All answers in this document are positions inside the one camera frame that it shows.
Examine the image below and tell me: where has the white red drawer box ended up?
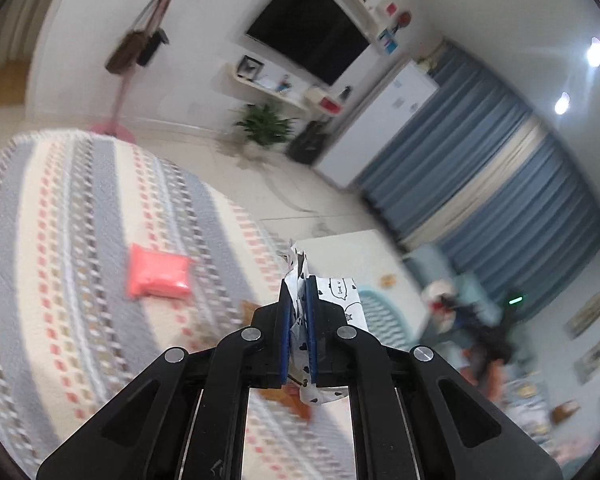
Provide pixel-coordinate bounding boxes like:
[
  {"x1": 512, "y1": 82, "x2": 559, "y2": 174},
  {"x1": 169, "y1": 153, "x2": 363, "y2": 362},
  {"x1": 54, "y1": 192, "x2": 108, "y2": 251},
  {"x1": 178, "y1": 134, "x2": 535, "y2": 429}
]
[{"x1": 304, "y1": 86, "x2": 343, "y2": 116}]

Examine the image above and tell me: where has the white printed packet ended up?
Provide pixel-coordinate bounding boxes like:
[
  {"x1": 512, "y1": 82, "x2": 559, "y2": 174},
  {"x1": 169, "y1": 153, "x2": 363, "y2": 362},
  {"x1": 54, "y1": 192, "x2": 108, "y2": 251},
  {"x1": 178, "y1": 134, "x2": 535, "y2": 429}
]
[{"x1": 278, "y1": 241, "x2": 363, "y2": 406}]

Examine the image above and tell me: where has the plain pink packet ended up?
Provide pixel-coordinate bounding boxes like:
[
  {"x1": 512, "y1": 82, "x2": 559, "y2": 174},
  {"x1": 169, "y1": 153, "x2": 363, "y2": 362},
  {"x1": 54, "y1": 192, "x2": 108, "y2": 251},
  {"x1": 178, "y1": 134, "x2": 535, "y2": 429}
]
[{"x1": 126, "y1": 243, "x2": 192, "y2": 300}]

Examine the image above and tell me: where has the framed wall picture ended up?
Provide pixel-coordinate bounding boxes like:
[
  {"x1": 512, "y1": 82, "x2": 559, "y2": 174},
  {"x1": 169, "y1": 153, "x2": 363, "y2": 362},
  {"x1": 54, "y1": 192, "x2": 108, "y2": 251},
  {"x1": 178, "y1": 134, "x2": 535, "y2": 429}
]
[
  {"x1": 575, "y1": 339, "x2": 600, "y2": 383},
  {"x1": 565, "y1": 295, "x2": 600, "y2": 337}
]

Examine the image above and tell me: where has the white curved low shelf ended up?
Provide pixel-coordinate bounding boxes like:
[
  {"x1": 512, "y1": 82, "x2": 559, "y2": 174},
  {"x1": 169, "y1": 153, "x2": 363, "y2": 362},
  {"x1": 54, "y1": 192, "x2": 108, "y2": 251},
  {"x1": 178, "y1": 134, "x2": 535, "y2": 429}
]
[{"x1": 225, "y1": 62, "x2": 308, "y2": 111}]

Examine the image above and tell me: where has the butterfly picture frame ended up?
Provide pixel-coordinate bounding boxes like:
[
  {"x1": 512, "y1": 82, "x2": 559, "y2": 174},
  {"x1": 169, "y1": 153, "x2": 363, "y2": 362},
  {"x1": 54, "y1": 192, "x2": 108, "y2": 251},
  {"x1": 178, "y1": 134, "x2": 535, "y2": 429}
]
[{"x1": 236, "y1": 55, "x2": 264, "y2": 81}]

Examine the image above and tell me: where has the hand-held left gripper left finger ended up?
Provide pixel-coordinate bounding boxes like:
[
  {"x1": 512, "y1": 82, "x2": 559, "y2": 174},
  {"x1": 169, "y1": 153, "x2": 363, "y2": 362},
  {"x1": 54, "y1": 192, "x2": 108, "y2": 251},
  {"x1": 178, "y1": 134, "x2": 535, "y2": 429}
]
[{"x1": 36, "y1": 276, "x2": 293, "y2": 480}]

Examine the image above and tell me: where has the light blue plastic basket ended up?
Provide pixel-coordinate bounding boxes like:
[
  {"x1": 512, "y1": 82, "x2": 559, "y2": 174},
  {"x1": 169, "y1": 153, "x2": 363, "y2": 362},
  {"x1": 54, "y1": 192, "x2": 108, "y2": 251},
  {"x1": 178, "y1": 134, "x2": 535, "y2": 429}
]
[{"x1": 352, "y1": 282, "x2": 421, "y2": 351}]

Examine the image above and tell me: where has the white tall appliance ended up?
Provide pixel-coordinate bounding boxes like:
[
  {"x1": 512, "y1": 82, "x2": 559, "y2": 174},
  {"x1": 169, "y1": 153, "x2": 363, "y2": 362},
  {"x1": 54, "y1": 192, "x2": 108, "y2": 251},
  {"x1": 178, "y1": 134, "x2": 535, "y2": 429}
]
[{"x1": 314, "y1": 60, "x2": 440, "y2": 191}]

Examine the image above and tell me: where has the potted green plant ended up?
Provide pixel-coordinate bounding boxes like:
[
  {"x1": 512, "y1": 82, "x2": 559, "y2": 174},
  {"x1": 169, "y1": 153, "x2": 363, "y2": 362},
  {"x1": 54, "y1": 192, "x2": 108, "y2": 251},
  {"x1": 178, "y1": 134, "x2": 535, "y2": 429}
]
[{"x1": 235, "y1": 102, "x2": 296, "y2": 158}]

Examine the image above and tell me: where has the black hanging bag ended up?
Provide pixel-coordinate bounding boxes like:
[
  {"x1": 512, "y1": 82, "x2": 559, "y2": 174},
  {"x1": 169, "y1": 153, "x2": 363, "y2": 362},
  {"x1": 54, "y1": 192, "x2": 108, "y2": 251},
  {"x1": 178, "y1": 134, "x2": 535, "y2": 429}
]
[{"x1": 136, "y1": 30, "x2": 170, "y2": 67}]

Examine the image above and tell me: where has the pink coat rack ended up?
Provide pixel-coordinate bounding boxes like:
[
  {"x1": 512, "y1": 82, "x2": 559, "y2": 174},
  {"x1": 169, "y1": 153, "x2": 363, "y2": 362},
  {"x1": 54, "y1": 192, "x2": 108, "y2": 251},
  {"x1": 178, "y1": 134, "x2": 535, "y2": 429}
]
[{"x1": 89, "y1": 0, "x2": 201, "y2": 146}]

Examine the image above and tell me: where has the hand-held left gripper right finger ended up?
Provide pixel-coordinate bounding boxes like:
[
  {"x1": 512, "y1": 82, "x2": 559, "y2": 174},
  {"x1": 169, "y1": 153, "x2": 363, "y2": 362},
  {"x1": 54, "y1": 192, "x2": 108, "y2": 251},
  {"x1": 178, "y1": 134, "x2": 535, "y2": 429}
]
[{"x1": 305, "y1": 276, "x2": 563, "y2": 480}]

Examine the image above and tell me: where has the blue beige curtain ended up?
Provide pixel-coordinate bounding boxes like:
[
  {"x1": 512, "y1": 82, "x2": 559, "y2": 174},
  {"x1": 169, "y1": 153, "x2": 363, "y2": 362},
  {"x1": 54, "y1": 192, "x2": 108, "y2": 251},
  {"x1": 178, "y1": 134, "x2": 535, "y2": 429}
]
[{"x1": 352, "y1": 40, "x2": 600, "y2": 306}]

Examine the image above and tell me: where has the black wall television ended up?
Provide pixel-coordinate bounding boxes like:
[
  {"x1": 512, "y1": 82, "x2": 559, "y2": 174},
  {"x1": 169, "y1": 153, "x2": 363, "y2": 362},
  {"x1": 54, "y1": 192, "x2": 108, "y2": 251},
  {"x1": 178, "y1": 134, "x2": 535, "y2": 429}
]
[{"x1": 245, "y1": 0, "x2": 371, "y2": 87}]

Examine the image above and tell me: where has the brown hanging bag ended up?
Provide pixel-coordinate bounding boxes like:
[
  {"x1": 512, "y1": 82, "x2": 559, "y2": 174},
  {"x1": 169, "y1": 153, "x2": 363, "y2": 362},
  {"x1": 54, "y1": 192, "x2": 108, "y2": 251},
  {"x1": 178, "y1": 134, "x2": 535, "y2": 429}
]
[{"x1": 105, "y1": 30, "x2": 148, "y2": 75}]

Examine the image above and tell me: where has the teal sofa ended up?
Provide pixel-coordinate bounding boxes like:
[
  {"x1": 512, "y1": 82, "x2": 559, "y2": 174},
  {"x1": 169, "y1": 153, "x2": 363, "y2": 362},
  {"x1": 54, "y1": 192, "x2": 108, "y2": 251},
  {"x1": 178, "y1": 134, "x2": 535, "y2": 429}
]
[{"x1": 405, "y1": 245, "x2": 496, "y2": 311}]

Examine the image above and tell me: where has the black guitar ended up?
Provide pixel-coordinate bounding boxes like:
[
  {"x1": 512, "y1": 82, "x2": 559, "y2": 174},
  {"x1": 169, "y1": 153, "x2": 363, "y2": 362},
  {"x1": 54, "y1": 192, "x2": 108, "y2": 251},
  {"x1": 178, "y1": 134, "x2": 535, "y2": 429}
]
[{"x1": 287, "y1": 120, "x2": 331, "y2": 166}]

